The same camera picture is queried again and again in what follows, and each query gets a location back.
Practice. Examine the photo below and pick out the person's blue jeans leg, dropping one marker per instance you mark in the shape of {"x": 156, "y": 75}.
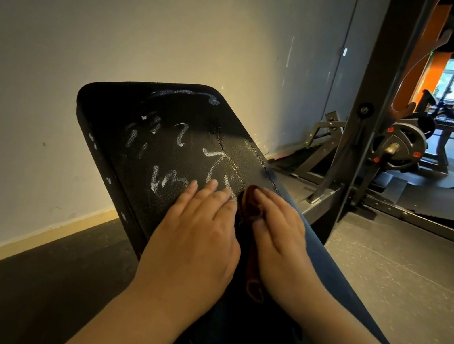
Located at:
{"x": 335, "y": 280}

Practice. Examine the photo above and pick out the person's right hand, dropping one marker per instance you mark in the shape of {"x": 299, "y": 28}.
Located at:
{"x": 283, "y": 249}

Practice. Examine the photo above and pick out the person's left forearm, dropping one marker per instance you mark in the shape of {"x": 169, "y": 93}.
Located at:
{"x": 125, "y": 327}

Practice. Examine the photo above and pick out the grey metal machine frame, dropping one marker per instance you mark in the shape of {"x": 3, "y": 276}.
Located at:
{"x": 323, "y": 147}

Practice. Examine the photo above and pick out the brown cleaning cloth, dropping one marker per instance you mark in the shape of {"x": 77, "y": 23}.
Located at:
{"x": 252, "y": 280}

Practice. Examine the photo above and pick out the orange pillar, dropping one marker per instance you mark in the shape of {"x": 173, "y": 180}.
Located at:
{"x": 430, "y": 61}

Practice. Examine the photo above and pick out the metal rack base bar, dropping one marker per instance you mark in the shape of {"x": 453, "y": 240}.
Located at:
{"x": 428, "y": 223}

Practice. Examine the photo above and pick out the person's left middle finger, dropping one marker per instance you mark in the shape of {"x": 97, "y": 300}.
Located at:
{"x": 206, "y": 196}

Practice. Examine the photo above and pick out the grey weight plate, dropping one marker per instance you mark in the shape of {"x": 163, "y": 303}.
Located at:
{"x": 405, "y": 144}

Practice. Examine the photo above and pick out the person's left hand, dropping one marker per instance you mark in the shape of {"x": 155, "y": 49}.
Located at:
{"x": 191, "y": 251}

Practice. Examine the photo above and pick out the dark metal rack upright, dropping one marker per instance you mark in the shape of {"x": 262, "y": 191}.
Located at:
{"x": 380, "y": 74}

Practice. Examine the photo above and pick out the black padded bench pad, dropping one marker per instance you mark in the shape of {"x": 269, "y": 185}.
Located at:
{"x": 149, "y": 143}

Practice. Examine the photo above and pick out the person's right thumb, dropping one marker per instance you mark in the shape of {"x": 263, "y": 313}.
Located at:
{"x": 260, "y": 237}

